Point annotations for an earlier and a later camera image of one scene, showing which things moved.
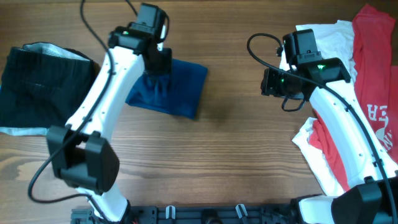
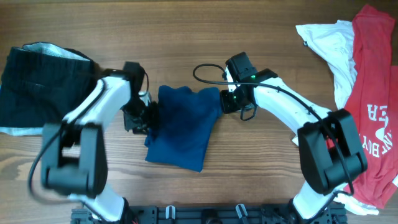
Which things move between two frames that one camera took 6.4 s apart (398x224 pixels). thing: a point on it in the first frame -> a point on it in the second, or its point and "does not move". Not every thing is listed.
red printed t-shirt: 374,82 does not move
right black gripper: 268,86 -> 226,105
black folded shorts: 42,84 does not move
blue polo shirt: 181,93 -> 186,124
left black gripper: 165,68 -> 151,120
